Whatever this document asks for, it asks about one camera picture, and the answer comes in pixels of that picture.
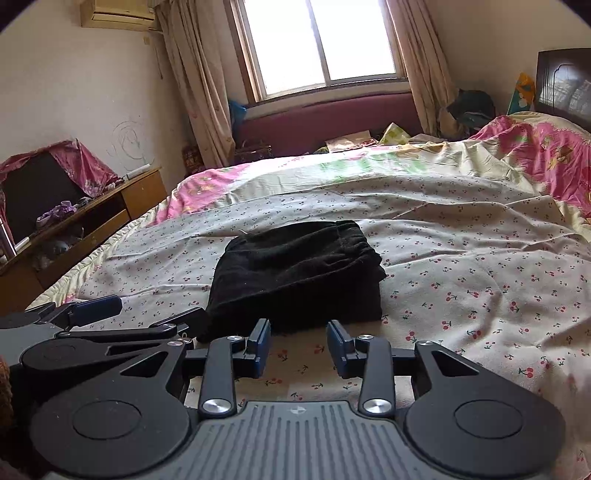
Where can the dark bag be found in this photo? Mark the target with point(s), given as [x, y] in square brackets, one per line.
[471, 108]

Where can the pink floral quilt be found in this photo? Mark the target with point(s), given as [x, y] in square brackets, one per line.
[531, 143]

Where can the yellow green packet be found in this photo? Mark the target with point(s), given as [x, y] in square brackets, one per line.
[395, 134]

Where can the white tube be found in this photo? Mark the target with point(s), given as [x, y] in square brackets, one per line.
[138, 170]

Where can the red patterned box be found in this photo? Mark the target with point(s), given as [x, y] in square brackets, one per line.
[192, 161]

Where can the brown handbag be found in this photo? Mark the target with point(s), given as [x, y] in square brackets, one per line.
[254, 152]

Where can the blue plastic bag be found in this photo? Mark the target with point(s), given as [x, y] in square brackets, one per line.
[238, 115]

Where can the wall air conditioner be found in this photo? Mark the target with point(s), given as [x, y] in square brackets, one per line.
[120, 14]

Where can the black pants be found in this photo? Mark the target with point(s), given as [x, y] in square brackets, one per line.
[295, 277]

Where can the dark wooden headboard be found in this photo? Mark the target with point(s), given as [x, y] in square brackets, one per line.
[565, 78]

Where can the cherry print bed sheet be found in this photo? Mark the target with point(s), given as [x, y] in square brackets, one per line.
[461, 277]

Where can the beige patterned curtain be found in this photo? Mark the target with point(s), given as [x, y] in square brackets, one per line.
[425, 69]
[194, 83]

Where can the patterned paper sheets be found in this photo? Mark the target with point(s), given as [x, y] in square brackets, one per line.
[348, 141]

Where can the black television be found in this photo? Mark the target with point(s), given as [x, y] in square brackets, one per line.
[37, 194]

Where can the person's left forearm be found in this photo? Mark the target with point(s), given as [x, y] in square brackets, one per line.
[5, 406]

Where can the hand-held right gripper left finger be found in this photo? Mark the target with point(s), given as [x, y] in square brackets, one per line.
[261, 346]

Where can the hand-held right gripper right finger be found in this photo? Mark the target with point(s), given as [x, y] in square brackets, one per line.
[339, 348]

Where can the wooden cabinet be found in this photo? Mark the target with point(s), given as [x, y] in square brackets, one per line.
[138, 194]

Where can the maroon padded window bench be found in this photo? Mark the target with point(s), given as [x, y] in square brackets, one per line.
[332, 117]

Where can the window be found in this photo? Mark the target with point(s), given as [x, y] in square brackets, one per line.
[318, 41]

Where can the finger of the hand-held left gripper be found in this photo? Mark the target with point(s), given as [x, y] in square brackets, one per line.
[97, 308]
[152, 334]

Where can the purple cloth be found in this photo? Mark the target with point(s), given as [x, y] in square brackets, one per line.
[57, 213]

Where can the colourful cartoon bag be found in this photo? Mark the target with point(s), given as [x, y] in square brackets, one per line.
[521, 94]

